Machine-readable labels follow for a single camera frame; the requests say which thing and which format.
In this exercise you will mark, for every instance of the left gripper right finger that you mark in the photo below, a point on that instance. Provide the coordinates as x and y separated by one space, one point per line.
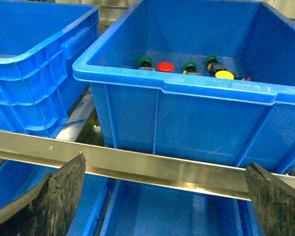
273 201

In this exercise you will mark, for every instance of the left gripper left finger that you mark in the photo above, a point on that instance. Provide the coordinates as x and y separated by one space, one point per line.
47 209

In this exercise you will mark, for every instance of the yellow mushroom push button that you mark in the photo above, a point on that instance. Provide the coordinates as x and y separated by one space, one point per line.
224 74

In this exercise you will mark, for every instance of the red mushroom push button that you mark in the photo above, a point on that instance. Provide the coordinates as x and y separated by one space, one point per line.
165 67

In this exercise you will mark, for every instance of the blue bin with buttons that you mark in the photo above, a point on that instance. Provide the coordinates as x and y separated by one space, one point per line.
203 118

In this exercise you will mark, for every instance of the lower left blue bin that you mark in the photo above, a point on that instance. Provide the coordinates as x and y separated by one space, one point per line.
16 178

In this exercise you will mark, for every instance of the lower right blue bin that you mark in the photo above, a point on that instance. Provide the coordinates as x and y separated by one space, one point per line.
145 210

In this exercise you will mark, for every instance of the far left ribbed blue bin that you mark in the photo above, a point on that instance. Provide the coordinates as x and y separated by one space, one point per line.
39 41

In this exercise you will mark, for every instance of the green push button right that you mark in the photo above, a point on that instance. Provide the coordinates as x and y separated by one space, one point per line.
213 66

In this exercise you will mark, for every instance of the green push button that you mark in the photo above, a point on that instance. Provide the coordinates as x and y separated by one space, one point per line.
190 68
213 66
146 63

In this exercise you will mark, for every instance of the green push button middle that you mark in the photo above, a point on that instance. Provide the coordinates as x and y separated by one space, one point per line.
190 68

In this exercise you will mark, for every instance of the green push button left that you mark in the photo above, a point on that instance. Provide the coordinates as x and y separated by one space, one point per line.
146 63

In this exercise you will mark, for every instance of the steel front shelf rail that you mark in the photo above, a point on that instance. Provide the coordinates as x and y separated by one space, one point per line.
144 168

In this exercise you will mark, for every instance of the steel centre divider rail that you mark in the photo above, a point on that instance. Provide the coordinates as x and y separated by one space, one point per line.
79 123

